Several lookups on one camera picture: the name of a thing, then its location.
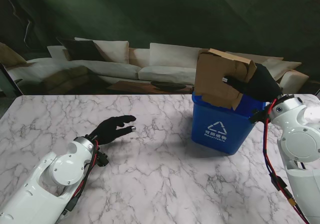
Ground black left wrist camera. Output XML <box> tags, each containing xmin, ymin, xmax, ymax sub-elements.
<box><xmin>96</xmin><ymin>150</ymin><xmax>110</xmax><ymax>167</ymax></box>

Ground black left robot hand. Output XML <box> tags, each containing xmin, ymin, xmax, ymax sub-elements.
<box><xmin>89</xmin><ymin>115</ymin><xmax>137</xmax><ymax>145</ymax></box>

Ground red black arm cable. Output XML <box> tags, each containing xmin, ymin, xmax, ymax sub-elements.
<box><xmin>57</xmin><ymin>140</ymin><xmax>101</xmax><ymax>220</ymax></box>
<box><xmin>261</xmin><ymin>98</ymin><xmax>311</xmax><ymax>224</ymax></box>

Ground red black left arm cable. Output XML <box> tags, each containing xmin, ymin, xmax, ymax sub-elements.
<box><xmin>57</xmin><ymin>140</ymin><xmax>101</xmax><ymax>220</ymax></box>

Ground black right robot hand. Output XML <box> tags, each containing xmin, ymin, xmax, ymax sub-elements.
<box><xmin>222</xmin><ymin>64</ymin><xmax>284</xmax><ymax>102</ymax></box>

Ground brown cardboard box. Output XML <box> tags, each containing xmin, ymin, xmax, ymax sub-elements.
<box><xmin>194</xmin><ymin>48</ymin><xmax>258</xmax><ymax>111</ymax></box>

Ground red black right arm cable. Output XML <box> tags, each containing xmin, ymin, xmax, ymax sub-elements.
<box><xmin>261</xmin><ymin>98</ymin><xmax>311</xmax><ymax>224</ymax></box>

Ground blue recycling bin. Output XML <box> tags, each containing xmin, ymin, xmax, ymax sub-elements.
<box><xmin>191</xmin><ymin>91</ymin><xmax>267</xmax><ymax>156</ymax></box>

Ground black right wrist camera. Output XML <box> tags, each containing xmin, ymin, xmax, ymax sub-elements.
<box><xmin>249</xmin><ymin>108</ymin><xmax>270</xmax><ymax>123</ymax></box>

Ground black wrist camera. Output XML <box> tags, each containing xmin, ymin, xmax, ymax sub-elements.
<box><xmin>249</xmin><ymin>108</ymin><xmax>270</xmax><ymax>123</ymax></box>
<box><xmin>96</xmin><ymin>150</ymin><xmax>110</xmax><ymax>167</ymax></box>

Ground printed sofa backdrop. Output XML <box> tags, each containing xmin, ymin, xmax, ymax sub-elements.
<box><xmin>0</xmin><ymin>0</ymin><xmax>320</xmax><ymax>96</ymax></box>

